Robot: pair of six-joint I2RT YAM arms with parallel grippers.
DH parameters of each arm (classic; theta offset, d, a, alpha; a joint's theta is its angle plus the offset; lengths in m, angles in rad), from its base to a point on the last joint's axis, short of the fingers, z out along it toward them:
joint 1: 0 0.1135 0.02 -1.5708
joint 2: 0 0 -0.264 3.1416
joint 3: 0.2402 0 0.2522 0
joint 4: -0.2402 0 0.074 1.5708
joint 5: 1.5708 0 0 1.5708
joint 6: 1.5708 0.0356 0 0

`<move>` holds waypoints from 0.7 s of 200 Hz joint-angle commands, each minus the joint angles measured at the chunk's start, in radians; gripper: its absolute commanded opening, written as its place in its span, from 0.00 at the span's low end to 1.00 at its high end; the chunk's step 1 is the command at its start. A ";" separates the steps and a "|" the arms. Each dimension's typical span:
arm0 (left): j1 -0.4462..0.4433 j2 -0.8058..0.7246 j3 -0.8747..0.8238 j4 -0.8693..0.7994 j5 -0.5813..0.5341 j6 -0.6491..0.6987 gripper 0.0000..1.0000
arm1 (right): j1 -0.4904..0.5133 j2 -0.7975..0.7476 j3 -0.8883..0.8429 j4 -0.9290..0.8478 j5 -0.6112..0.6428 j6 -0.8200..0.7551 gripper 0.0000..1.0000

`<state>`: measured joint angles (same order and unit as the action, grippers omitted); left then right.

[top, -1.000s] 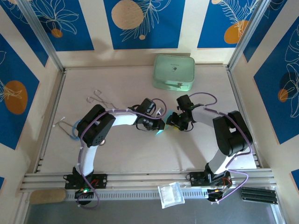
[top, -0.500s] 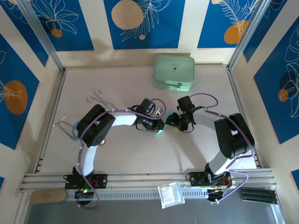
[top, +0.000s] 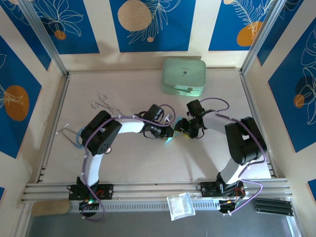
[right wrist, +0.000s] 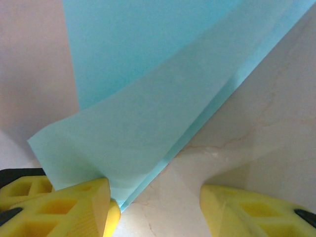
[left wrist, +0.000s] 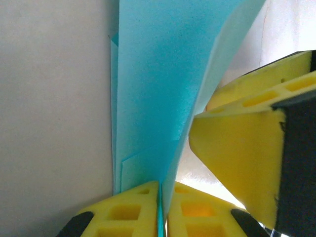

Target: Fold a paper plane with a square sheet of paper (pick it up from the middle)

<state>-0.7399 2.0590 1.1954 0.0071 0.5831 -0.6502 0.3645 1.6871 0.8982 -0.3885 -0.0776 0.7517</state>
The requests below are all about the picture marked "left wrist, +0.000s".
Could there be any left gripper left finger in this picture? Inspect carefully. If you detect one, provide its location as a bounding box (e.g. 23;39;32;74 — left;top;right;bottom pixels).
56;181;159;237

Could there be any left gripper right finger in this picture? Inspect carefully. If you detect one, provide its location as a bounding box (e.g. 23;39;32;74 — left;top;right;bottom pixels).
167;181;272;237

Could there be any light blue paper sheet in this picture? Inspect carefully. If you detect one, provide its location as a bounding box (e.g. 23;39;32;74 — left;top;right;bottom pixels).
108;0;266;237

